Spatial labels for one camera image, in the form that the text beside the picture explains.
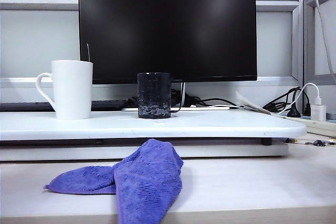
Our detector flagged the black textured glass cup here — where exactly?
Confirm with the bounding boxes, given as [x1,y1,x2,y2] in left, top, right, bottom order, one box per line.
[137,72,184,119]

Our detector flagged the white raised platform board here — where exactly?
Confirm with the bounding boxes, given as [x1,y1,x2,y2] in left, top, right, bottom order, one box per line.
[0,108,307,141]

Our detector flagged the black computer monitor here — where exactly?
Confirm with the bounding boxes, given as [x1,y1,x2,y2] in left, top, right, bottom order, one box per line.
[78,0,258,85]

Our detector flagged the white platform base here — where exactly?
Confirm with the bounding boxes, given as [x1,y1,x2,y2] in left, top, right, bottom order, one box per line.
[0,140,290,162]

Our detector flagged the stack of papers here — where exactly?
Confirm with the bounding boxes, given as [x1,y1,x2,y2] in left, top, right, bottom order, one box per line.
[235,90,277,116]

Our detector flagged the purple microfiber cloth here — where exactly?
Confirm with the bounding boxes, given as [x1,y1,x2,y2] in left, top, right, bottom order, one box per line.
[43,138,184,224]

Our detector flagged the white ceramic mug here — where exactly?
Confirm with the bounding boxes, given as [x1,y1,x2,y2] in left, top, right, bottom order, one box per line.
[36,60,94,120]

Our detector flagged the round black power plug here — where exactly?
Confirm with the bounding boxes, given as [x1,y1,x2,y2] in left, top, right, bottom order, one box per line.
[287,102,302,118]

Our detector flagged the black keyboard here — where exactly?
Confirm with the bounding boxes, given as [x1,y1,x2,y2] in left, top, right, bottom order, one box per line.
[0,99,130,112]

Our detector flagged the white USB charger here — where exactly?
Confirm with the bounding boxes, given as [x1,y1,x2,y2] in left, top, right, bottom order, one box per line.
[311,98,327,122]

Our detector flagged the small black clip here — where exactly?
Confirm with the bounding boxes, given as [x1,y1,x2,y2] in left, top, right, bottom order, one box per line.
[304,139,329,147]

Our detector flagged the white power strip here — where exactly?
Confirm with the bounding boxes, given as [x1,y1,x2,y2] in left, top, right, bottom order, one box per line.
[278,113,336,138]

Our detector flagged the black monitor cables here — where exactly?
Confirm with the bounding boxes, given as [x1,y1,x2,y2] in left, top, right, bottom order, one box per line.
[128,83,237,110]

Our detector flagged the black power cable bundle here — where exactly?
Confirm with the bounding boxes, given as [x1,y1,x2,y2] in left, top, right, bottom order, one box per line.
[262,86,302,116]

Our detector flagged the grey back partition frame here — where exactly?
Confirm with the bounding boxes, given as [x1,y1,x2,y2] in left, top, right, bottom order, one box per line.
[0,0,305,89]

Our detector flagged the thin white charging cable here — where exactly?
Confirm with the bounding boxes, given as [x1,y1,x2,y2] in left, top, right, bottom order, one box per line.
[277,82,321,116]

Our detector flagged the grey side partition frame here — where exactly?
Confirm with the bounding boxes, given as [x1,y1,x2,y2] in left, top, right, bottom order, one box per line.
[303,0,336,86]

